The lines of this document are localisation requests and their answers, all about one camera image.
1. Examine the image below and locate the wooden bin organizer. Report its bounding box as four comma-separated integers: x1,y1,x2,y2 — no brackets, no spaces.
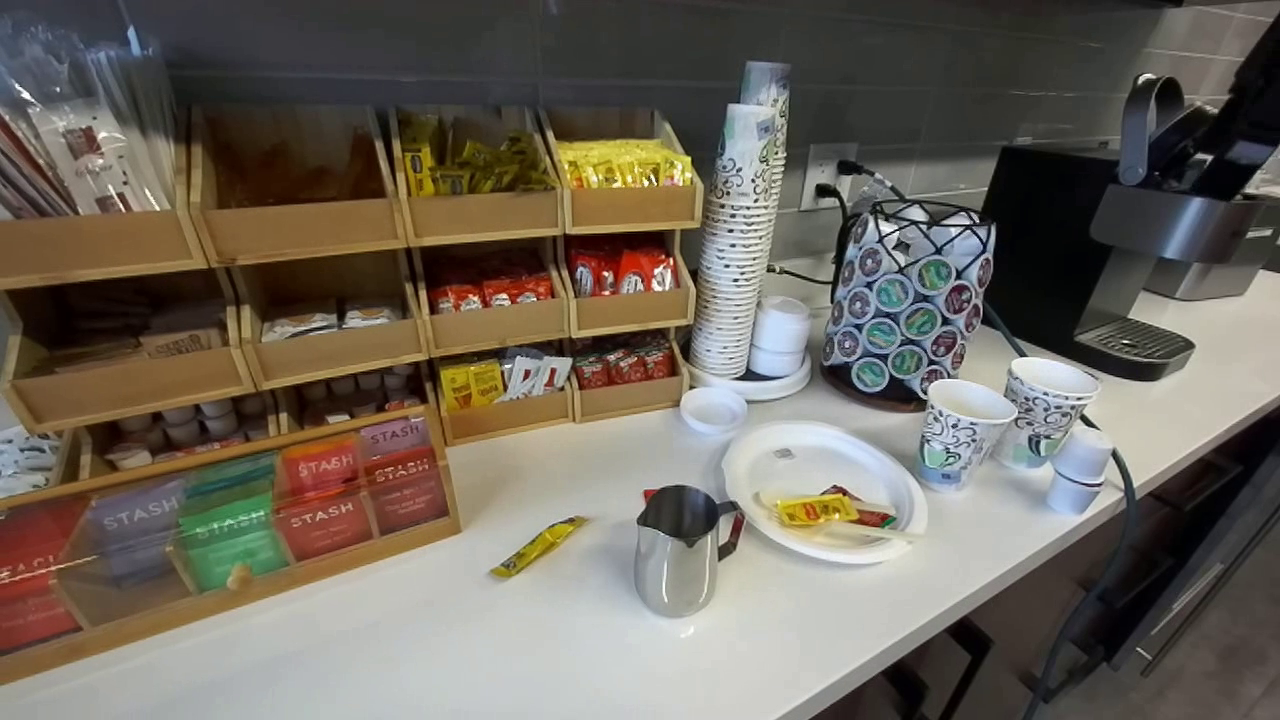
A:
388,104,705,447
0,100,433,483

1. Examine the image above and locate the printed paper cup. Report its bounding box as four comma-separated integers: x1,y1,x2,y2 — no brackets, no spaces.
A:
994,356,1102,471
914,378,1019,494

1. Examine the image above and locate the white styrofoam plate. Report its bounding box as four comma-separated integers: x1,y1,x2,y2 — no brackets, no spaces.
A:
721,419,930,567

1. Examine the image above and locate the row of orange tea bags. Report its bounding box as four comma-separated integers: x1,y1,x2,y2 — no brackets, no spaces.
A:
274,436,375,563

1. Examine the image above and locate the black coffee machine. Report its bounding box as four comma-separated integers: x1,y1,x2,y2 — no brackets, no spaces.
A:
981,12,1280,383

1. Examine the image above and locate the long yellow sachet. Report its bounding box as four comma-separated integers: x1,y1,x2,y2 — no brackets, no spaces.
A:
489,515,589,580

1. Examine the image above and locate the stack of small white cups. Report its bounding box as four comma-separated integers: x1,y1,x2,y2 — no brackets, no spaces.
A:
1045,424,1115,517

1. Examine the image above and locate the heap of yellow white packets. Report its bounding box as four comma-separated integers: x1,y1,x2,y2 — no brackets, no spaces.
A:
439,347,574,412

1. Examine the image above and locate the stack of printed paper cups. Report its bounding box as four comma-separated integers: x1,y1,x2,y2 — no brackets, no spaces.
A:
688,103,781,380
739,61,792,206

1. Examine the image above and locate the row of purple tea bags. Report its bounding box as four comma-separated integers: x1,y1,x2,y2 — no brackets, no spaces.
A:
84,478,189,585

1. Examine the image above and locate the white round tray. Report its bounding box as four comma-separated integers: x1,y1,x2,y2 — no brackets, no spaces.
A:
687,350,814,403

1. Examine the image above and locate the heap of coffee pods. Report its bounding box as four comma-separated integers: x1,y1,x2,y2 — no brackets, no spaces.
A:
822,203,995,397

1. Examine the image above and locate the wooden tea box clear lid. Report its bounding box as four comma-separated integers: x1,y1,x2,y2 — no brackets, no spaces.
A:
0,408,463,687

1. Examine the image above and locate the row of pink tea bags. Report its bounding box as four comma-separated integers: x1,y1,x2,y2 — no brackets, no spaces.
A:
359,417,450,537

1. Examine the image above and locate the thick black cable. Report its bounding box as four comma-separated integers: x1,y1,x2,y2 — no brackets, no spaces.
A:
983,298,1142,720

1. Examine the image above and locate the heap of red orange packets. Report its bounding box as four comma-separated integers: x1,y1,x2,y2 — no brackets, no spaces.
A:
429,268,555,315

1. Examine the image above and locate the steel milk pitcher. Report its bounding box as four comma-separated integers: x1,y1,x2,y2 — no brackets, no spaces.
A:
633,484,747,619

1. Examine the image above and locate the black metal frame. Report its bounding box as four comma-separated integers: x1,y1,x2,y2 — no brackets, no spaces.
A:
878,618,997,720

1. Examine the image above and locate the black wire pod holder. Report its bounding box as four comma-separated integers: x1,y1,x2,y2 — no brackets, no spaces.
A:
819,197,997,414

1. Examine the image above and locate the white cup lid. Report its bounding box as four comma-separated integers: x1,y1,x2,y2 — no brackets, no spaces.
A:
679,386,749,436

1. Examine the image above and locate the clear bag of stir sticks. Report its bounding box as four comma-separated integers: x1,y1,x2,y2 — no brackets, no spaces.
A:
0,18,183,221

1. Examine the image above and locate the stack of white lids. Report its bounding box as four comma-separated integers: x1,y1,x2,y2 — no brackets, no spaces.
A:
747,295,812,379

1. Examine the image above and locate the heap of brown packets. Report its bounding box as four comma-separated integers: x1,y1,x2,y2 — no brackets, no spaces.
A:
48,298,228,373

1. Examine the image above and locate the row of red tea bags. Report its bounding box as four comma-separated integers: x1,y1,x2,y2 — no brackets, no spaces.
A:
0,498,89,653

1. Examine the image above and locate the row of green tea bags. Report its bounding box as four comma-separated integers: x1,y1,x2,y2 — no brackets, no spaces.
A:
178,453,289,593

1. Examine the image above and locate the heap of creamer cups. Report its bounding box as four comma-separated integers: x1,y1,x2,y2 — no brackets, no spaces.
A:
100,393,273,472
298,366,427,428

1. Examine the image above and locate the white wall socket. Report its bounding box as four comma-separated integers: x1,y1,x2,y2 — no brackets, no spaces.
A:
799,141,860,214

